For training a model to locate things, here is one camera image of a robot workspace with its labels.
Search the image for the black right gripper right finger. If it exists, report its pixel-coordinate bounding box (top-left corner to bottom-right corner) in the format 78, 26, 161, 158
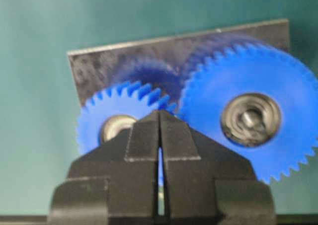
159, 111, 276, 225

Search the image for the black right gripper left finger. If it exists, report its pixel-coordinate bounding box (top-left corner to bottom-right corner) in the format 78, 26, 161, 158
47, 111, 159, 225

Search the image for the small blue gear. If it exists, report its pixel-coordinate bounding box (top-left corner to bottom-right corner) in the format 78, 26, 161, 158
76, 80, 186, 186

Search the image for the steel shaft under large gear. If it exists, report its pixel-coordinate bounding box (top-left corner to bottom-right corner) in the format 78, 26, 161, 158
240, 109, 265, 133

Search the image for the large blue gear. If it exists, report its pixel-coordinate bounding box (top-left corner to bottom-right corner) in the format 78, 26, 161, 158
178, 43, 318, 183

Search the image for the grey metal base plate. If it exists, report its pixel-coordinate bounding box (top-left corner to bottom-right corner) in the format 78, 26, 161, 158
68, 19, 290, 104

